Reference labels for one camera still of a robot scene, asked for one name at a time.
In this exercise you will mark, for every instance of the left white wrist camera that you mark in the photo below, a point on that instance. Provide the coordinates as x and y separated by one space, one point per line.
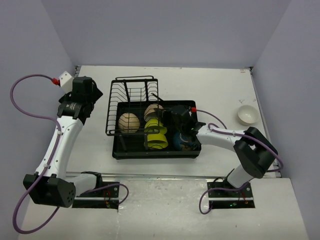
66 81

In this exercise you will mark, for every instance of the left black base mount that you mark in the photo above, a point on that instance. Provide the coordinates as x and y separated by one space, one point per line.
107 198

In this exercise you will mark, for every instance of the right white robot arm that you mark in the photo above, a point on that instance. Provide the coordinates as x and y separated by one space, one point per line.
257 156

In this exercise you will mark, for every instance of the beige white bowl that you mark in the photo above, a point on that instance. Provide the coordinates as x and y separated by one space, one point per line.
247 115
151 111

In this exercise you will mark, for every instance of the metal rail strip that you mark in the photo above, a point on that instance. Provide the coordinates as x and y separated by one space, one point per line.
137 176

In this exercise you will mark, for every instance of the black drip tray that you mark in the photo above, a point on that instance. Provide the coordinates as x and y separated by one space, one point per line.
170 151

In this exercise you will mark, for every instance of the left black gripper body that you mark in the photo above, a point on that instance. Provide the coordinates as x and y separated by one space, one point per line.
95 96

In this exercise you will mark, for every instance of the blue patterned bowl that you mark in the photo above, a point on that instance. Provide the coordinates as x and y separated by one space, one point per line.
181 143

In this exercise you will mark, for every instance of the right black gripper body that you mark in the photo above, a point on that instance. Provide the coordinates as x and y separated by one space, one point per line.
168 120

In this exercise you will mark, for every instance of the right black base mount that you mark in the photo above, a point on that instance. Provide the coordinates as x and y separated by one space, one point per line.
241 199

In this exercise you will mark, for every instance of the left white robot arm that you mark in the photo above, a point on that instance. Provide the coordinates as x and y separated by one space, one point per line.
48 185

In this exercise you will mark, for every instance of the black wire dish rack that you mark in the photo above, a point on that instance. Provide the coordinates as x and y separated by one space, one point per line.
130 94

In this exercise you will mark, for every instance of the wooden bowl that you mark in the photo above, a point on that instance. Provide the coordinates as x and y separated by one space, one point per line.
128 123

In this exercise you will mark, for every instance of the yellow green bowl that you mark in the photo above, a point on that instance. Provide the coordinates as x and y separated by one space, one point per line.
156 141
154 126

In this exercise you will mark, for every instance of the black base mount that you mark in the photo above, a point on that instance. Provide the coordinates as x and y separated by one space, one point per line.
241 199
107 198

